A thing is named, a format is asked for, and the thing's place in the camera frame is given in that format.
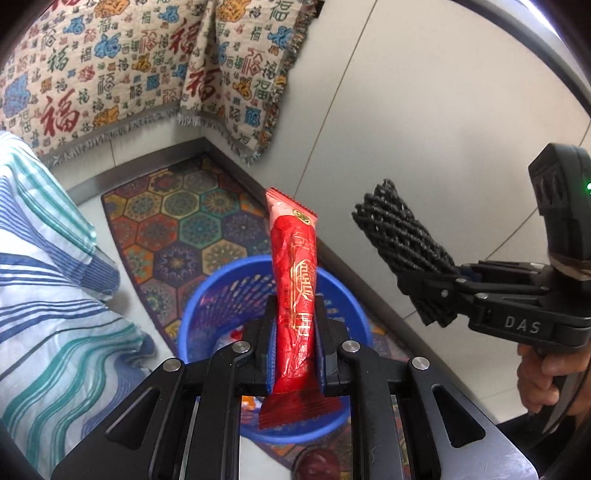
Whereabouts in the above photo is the blue plastic basket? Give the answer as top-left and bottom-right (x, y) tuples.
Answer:
(178, 256), (374, 446)

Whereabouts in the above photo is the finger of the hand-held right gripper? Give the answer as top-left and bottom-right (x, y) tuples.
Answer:
(462, 262), (552, 282)
(396, 264), (552, 309)

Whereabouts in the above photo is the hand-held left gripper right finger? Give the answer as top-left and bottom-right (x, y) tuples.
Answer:
(314, 295), (541, 480)

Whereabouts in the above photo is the person's right hand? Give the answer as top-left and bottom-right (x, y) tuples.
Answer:
(516, 344), (583, 416)

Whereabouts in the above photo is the striped tablecloth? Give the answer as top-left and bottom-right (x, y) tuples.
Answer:
(0, 130), (158, 480)

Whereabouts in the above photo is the red snack packet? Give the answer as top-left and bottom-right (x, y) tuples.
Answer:
(257, 187), (342, 432)

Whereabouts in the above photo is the small printed sofa cover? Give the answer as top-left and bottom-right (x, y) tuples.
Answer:
(178, 0), (321, 168)

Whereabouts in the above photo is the dark red round object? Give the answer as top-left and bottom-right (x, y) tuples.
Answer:
(295, 447), (340, 480)

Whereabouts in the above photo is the black foam net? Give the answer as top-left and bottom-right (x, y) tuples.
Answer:
(352, 179), (462, 328)

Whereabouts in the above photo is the person's dark clothing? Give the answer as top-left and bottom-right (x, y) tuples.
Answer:
(499, 411), (591, 480)

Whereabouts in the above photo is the large printed sofa cover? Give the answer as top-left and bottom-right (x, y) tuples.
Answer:
(0, 0), (218, 169)

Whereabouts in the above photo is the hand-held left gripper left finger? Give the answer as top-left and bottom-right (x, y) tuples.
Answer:
(51, 295), (280, 480)

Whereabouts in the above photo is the colourful patterned rug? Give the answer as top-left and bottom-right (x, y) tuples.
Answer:
(100, 156), (416, 480)

